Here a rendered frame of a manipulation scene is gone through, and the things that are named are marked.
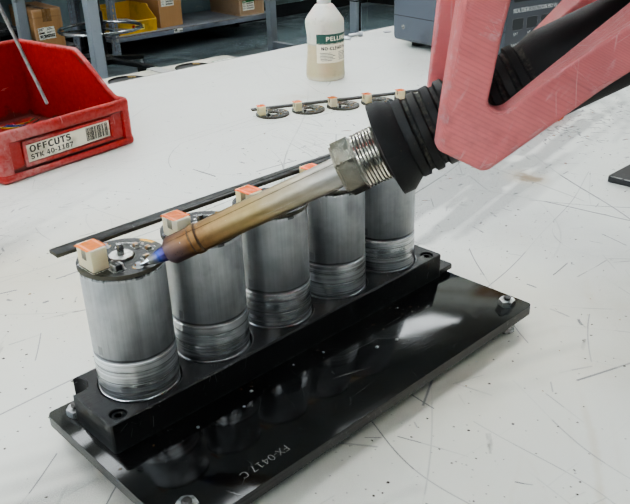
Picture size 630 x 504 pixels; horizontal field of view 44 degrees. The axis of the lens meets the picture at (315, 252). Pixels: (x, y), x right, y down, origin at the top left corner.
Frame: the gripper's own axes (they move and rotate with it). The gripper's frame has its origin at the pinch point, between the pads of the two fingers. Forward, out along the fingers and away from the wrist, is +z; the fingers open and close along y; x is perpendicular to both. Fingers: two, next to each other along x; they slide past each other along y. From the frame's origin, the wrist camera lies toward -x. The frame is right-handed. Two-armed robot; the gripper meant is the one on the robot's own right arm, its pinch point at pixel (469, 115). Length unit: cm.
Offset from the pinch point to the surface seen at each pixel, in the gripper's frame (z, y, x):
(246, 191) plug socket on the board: 5.8, -3.8, -4.0
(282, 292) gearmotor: 8.5, -3.4, -1.5
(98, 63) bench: 83, -249, -54
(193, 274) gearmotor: 8.0, -1.4, -4.5
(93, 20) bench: 70, -250, -60
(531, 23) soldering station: -1, -53, 16
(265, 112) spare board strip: 12.7, -36.8, -3.1
